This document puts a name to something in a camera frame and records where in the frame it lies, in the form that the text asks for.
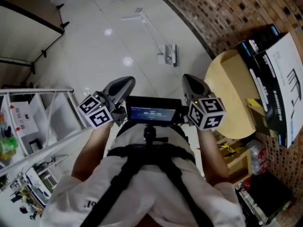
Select black carton with white side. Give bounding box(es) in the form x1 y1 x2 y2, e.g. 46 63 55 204
250 32 303 149

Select open wooden crate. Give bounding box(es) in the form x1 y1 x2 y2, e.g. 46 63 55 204
221 145 253 185

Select black chest harness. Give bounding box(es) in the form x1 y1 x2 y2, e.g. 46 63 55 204
79 143 214 227

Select yellow black strap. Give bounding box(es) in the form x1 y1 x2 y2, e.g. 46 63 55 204
218 141 240 157

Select person's left forearm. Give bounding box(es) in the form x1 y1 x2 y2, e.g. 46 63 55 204
71 121 114 182

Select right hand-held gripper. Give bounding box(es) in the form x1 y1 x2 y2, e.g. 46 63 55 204
182 74 227 130

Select black monitor mount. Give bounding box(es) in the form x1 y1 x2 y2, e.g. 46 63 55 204
143 125 169 146

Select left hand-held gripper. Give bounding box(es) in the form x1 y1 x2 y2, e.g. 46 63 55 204
77 76 136 129

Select green plastic toy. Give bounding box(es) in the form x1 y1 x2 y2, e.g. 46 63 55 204
0 136 19 161

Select black flat carton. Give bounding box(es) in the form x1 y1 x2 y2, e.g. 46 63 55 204
235 24 282 58

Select beige office partition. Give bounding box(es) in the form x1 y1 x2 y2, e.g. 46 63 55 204
0 0 66 67
0 0 71 36

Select black hard case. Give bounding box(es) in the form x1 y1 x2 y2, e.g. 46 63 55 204
238 174 293 226

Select white paper sign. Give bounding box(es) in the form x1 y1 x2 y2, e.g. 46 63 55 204
9 100 40 139

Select black chest-mounted monitor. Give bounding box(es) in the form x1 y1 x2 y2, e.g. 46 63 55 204
125 96 183 127

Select person's right forearm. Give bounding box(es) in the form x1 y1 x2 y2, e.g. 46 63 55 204
196 128 230 186

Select dark box with yellow flap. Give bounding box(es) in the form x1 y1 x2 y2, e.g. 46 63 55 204
245 98 270 137

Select pack of plastic bottles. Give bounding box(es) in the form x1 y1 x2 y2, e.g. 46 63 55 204
245 139 268 176

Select person's white shirt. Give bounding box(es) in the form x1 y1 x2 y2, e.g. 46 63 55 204
40 126 246 227

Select white metal shelf rack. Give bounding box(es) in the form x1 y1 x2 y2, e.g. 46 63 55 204
0 87 93 210

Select round yellow wooden table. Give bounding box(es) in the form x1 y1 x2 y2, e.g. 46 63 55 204
204 50 264 140

